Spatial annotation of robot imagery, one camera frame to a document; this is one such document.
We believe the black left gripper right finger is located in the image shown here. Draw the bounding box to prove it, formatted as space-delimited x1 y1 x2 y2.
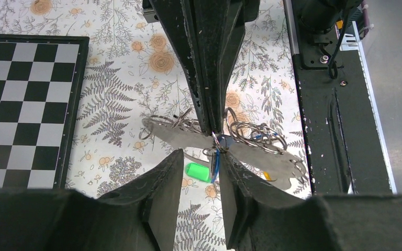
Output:
219 153 402 250

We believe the green tag key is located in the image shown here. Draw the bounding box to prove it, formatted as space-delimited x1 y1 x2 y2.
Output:
185 163 211 183

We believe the blue tag key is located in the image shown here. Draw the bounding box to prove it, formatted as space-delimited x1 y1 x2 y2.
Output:
211 132 227 184

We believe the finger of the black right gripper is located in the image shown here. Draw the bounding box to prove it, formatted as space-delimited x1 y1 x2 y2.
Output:
200 1 260 133
150 0 212 135

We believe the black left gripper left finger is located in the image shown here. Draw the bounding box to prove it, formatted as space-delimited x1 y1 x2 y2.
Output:
0 150 184 250

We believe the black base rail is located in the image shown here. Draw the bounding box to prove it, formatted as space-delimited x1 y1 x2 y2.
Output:
284 1 397 194

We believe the black white chessboard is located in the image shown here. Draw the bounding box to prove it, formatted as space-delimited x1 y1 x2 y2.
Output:
0 34 89 189

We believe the floral table mat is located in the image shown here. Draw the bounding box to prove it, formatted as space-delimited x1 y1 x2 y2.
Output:
0 0 315 251

